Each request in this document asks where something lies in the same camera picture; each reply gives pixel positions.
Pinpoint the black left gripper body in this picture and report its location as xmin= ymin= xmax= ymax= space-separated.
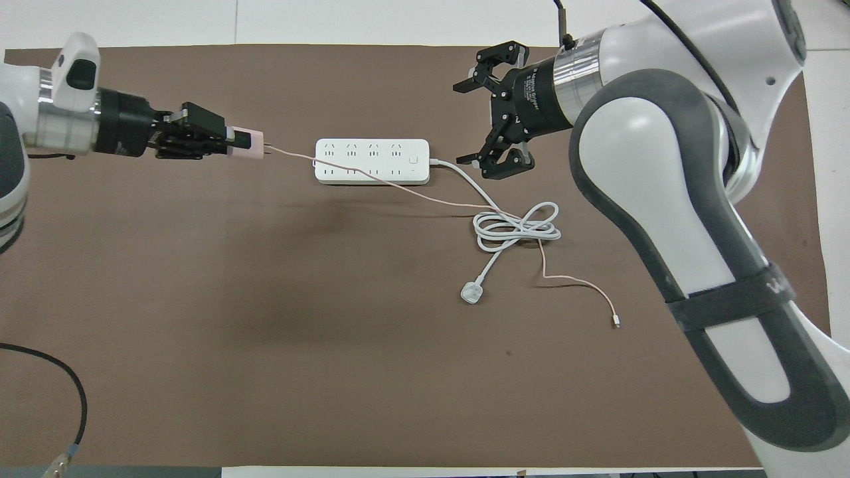
xmin=96 ymin=90 xmax=175 ymax=159

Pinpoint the pink charger adapter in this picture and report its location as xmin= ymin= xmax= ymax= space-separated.
xmin=226 ymin=126 xmax=273 ymax=160

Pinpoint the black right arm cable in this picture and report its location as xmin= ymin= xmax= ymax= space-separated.
xmin=554 ymin=0 xmax=744 ymax=114

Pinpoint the pink charging cable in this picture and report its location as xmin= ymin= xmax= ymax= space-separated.
xmin=266 ymin=146 xmax=621 ymax=329

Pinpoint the brown table mat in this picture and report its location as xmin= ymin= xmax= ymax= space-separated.
xmin=0 ymin=44 xmax=834 ymax=469

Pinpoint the white power strip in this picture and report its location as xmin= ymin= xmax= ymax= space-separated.
xmin=314 ymin=138 xmax=431 ymax=186

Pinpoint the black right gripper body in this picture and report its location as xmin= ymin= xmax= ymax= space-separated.
xmin=491 ymin=56 xmax=573 ymax=140

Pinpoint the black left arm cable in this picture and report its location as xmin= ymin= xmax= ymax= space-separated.
xmin=0 ymin=343 xmax=88 ymax=478

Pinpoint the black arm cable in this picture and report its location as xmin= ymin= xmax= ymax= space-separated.
xmin=554 ymin=0 xmax=744 ymax=114
xmin=0 ymin=343 xmax=88 ymax=478

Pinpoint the white power strip cord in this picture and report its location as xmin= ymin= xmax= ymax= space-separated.
xmin=428 ymin=158 xmax=562 ymax=306

